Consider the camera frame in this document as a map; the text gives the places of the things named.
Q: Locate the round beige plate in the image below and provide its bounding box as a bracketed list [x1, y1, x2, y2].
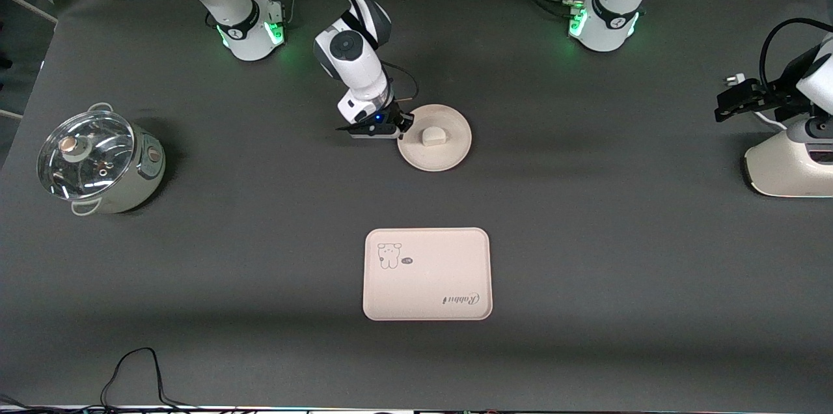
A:
[397, 103, 473, 173]

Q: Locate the beige rabbit print tray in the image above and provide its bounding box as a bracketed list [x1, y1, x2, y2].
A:
[362, 227, 493, 322]

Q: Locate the white toaster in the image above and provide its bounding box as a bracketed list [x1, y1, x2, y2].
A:
[744, 117, 833, 199]

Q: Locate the pale green electric pot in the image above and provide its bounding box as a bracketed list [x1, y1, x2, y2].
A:
[37, 102, 166, 217]

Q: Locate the glass pot lid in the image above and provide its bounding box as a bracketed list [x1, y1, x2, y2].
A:
[37, 111, 136, 200]

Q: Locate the white toaster power cord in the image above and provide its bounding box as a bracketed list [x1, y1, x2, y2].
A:
[725, 73, 789, 132]

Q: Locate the black floor cable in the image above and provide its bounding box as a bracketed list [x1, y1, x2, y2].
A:
[100, 347, 199, 411]

